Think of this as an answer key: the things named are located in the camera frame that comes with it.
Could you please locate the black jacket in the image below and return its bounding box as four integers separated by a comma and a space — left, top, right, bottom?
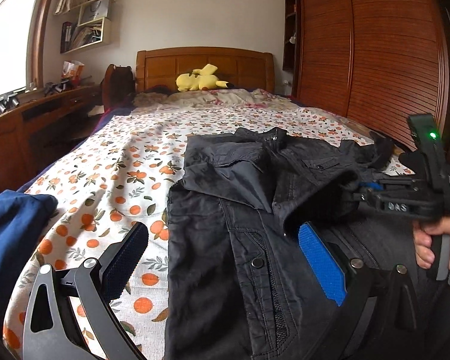
164, 126, 450, 360

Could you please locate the person's right hand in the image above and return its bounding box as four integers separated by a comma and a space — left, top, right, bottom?
412, 217, 450, 270

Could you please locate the blue folded garment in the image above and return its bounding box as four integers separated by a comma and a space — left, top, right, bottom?
0, 190, 57, 332

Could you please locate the wooden louvered wardrobe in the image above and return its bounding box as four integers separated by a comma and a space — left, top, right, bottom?
283, 0, 450, 160

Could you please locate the orange print bed sheet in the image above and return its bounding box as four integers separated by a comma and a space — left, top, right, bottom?
1, 102, 416, 360

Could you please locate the wooden headboard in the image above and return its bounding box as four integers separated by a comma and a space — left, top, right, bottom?
135, 46, 276, 95

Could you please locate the wooden desk cabinet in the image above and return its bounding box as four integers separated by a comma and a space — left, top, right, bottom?
0, 85, 102, 193

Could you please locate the yellow Pikachu plush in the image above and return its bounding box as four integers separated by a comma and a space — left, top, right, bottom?
175, 63, 234, 92

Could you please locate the black backpack on chair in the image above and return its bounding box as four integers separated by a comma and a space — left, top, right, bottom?
100, 64, 136, 111

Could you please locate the floral quilt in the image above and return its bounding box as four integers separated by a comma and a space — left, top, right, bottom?
132, 88, 299, 111

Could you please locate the orange paper bag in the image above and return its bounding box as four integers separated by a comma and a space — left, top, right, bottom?
61, 60, 84, 87

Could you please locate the window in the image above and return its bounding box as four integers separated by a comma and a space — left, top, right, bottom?
0, 0, 39, 95

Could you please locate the white wall shelf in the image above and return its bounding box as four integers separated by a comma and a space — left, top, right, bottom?
60, 0, 115, 55

